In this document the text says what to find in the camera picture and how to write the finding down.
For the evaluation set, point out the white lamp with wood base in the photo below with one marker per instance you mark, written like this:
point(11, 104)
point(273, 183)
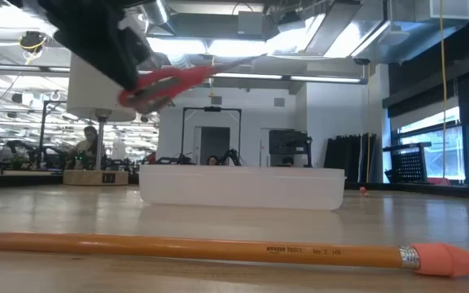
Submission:
point(92, 101)

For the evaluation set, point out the clear plastic pencil box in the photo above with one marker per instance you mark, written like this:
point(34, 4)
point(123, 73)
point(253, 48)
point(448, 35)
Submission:
point(238, 187)

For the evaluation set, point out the black perforated rack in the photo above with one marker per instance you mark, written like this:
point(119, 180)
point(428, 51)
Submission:
point(409, 164)

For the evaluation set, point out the black equipment cabinet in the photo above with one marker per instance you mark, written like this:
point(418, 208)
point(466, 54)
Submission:
point(289, 142)

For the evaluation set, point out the black folded panels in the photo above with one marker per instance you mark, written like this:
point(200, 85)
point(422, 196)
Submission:
point(348, 158)

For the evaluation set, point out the black background robot arm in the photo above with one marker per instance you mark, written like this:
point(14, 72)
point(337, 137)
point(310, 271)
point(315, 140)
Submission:
point(230, 156)

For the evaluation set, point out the person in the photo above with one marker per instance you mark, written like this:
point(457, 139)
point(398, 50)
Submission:
point(213, 160)
point(88, 146)

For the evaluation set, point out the black rectangular stand frame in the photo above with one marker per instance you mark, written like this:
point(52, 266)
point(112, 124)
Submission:
point(212, 109)

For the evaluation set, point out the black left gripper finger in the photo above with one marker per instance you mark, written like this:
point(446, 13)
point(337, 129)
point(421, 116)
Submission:
point(134, 51)
point(104, 57)

